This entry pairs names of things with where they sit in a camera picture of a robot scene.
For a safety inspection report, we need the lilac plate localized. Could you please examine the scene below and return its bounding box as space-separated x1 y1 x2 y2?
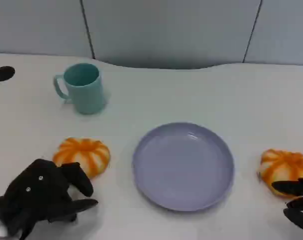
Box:
131 121 235 213

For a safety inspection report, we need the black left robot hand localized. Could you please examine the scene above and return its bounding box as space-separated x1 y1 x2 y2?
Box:
41 161 99 225

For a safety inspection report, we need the pale green mug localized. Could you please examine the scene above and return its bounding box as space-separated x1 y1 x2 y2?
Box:
53 62 108 115

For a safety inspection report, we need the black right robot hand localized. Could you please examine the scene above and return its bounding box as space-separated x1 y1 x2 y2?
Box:
271 177 303 236

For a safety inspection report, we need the black table cable grommet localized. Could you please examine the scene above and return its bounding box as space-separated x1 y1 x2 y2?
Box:
0 65 16 82

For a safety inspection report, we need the orange and white bread roll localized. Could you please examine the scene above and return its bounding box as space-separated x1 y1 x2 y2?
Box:
257 148 303 200
52 137 111 179

